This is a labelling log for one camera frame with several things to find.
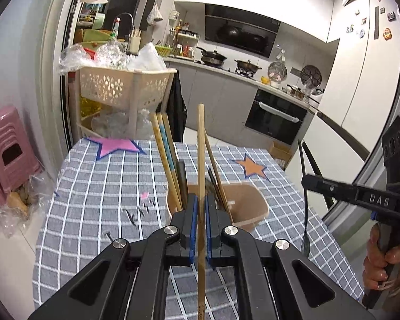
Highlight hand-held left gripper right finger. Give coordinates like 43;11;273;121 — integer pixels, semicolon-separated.
205;195;377;320

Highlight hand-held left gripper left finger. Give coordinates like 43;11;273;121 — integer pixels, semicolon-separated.
28;195;198;320

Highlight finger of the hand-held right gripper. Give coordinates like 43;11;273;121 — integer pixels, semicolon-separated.
301;174;359;205

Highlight beige plastic utensil holder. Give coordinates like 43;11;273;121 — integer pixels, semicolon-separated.
167;183;270;232

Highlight blue floral bamboo chopstick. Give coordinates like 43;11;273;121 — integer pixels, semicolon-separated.
156;112;184;211

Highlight person's right hand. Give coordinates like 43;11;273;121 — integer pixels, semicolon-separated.
363;223;400;290

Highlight metal spoon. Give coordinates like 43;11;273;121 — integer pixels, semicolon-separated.
207;167;222;204

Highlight dark grey utensil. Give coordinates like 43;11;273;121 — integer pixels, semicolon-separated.
176;161;189;207

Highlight cardboard box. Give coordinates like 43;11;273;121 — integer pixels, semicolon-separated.
270;140;294;165

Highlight black built-in oven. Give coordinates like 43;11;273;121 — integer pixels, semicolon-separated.
245;90;309;145

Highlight white refrigerator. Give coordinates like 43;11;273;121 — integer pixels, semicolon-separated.
317;0;400;161

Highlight grey checked tablecloth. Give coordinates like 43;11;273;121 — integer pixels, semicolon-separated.
31;137;365;320

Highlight round black mould pan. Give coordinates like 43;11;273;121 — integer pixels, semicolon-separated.
302;65;324;85

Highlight black hanging cloth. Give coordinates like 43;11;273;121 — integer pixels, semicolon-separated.
167;71;188;142

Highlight round metal steamer rack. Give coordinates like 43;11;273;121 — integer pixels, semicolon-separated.
267;62;287;82

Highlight dark cooking pot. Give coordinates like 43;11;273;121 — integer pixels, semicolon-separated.
235;59;263;74

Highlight beige basket rack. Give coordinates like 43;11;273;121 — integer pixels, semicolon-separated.
75;67;178;141

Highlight black wok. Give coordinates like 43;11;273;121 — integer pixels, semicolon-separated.
200;48;228;65

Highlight clear plastic bag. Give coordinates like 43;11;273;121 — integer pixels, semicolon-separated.
0;173;54;237

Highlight black range hood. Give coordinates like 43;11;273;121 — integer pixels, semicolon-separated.
205;3;281;58

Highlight spice rack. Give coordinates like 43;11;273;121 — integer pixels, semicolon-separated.
168;28;201;57

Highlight crumpled clear plastic bags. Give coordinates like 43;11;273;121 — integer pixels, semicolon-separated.
60;42;169;74

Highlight countertop chopstick holder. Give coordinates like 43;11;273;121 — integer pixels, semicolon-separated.
129;29;141;54

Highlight pink plastic stool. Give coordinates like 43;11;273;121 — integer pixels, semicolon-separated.
0;107;42;194

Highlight green plastic basin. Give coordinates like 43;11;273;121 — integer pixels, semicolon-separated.
83;28;114;44

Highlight hanging plastic bag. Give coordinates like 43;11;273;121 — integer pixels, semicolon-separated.
147;4;163;24

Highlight black kitchen faucet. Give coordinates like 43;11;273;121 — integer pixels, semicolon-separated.
115;13;134;37

